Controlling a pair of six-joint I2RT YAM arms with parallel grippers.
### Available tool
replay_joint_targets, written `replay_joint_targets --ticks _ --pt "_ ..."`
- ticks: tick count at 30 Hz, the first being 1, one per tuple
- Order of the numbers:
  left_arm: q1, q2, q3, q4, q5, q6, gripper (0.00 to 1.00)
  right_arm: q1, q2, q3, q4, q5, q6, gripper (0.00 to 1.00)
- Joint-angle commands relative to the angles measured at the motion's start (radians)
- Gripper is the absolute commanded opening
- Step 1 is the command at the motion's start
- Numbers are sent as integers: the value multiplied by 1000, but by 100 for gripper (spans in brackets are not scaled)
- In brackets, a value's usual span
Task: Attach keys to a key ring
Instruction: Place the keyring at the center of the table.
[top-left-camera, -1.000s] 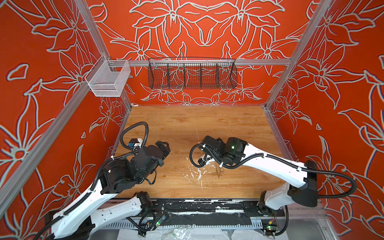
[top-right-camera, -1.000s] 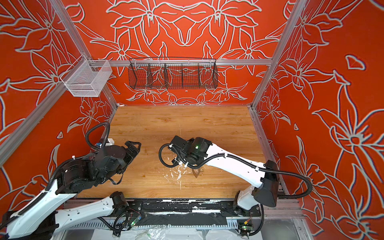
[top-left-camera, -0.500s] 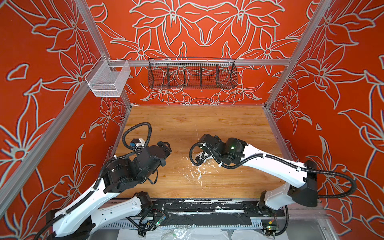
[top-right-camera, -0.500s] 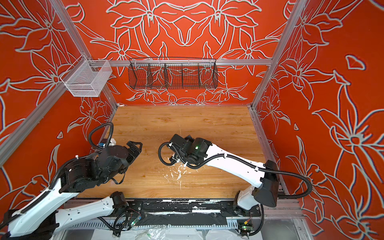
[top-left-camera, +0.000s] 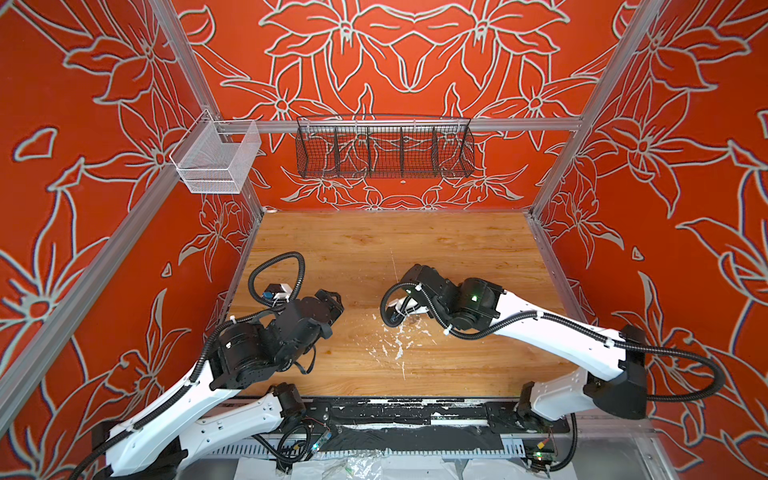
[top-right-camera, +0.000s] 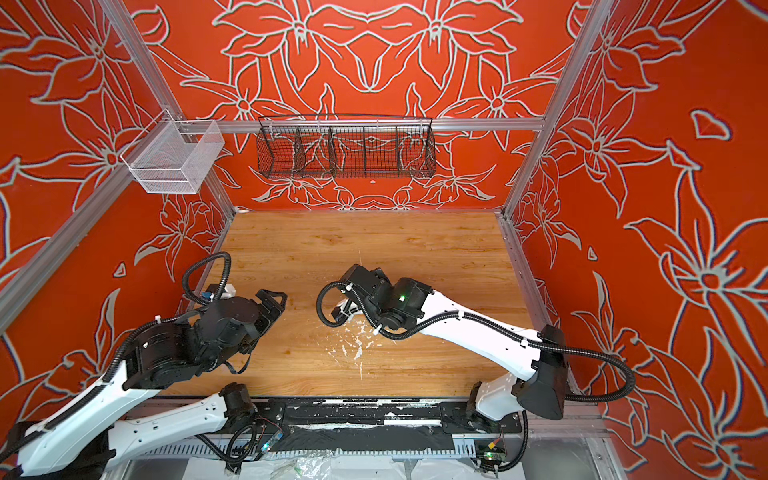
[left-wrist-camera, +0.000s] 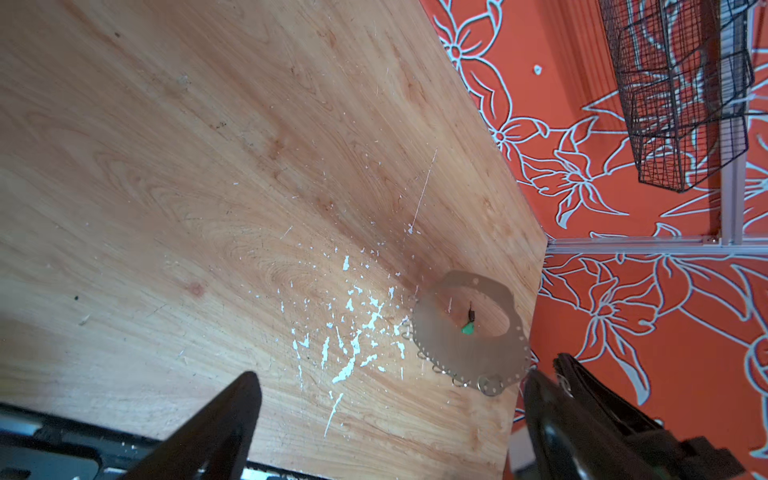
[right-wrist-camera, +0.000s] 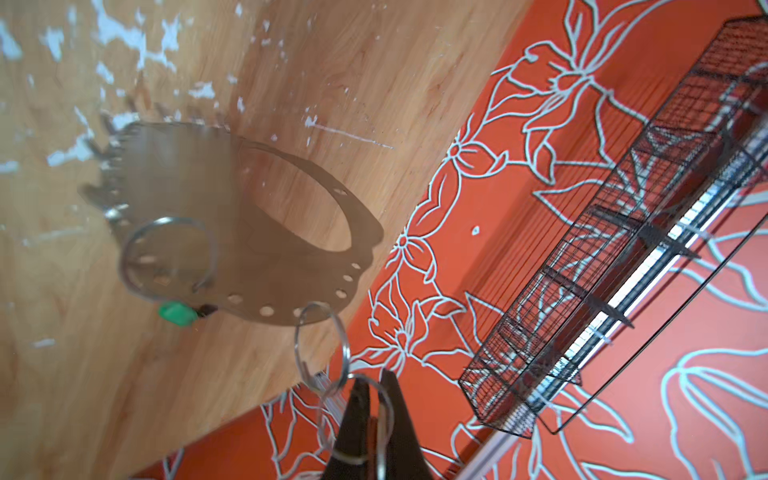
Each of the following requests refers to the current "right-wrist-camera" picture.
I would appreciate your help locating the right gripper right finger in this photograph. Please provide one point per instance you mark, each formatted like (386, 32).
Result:
(403, 457)

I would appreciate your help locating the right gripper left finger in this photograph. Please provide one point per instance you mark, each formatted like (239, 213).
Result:
(352, 438)

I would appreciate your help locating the green key tag with key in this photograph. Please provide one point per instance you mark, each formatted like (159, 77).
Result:
(184, 315)

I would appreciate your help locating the black wire wall basket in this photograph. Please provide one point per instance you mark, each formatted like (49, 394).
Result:
(707, 141)

